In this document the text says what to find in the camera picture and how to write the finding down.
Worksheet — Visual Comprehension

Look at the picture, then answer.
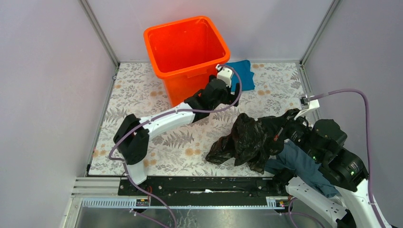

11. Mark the bright blue cloth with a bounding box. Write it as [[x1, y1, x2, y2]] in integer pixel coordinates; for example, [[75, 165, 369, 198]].
[[226, 60, 255, 91]]

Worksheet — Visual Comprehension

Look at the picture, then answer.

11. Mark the aluminium front rail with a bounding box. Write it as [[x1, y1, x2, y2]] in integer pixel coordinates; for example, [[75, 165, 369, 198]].
[[73, 176, 288, 209]]

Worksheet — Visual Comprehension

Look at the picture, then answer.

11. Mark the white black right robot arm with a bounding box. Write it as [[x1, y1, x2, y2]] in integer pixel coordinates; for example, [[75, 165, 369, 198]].
[[272, 116, 391, 228]]

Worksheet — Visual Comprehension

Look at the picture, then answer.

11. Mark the grey-blue cloth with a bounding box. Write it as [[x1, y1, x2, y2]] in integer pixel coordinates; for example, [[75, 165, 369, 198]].
[[264, 140, 339, 198]]

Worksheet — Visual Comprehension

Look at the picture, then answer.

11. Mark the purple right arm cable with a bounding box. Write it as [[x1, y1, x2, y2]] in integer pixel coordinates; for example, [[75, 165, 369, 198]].
[[287, 88, 387, 228]]

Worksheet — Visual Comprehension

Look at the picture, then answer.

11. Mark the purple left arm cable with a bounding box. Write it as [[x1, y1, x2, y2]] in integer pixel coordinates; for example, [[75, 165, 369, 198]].
[[108, 64, 243, 228]]

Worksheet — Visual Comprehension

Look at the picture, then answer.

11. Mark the orange plastic trash bin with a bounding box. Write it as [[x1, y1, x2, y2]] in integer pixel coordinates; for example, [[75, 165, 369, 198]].
[[143, 16, 230, 106]]

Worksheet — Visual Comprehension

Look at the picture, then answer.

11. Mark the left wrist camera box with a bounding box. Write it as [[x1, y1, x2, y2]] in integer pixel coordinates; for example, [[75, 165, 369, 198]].
[[216, 65, 233, 87]]

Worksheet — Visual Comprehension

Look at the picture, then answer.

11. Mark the floral patterned table mat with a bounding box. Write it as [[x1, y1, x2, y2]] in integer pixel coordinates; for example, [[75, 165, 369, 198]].
[[88, 63, 305, 177]]

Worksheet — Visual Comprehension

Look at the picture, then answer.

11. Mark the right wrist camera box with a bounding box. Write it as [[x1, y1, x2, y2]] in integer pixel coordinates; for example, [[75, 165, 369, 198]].
[[294, 96, 320, 120]]

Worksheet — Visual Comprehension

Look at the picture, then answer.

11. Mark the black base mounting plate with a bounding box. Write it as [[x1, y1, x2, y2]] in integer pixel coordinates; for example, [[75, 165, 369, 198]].
[[118, 176, 288, 208]]

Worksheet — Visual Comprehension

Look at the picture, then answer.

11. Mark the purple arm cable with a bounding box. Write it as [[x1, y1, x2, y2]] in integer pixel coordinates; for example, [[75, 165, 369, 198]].
[[108, 64, 243, 228], [287, 88, 387, 228]]

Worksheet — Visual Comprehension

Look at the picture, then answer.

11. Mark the black plastic trash bag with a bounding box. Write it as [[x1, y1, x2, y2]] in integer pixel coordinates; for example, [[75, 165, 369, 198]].
[[205, 109, 301, 175]]

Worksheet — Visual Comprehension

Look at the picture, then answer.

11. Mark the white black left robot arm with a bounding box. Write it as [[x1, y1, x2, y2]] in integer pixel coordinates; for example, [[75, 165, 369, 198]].
[[113, 76, 242, 195]]

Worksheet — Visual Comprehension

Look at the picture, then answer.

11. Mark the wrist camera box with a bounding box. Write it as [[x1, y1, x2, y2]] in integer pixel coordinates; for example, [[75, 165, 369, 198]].
[[216, 65, 233, 87], [294, 96, 320, 120]]

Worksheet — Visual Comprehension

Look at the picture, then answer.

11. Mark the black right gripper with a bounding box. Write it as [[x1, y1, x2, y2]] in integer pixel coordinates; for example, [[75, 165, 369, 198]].
[[260, 106, 322, 160]]

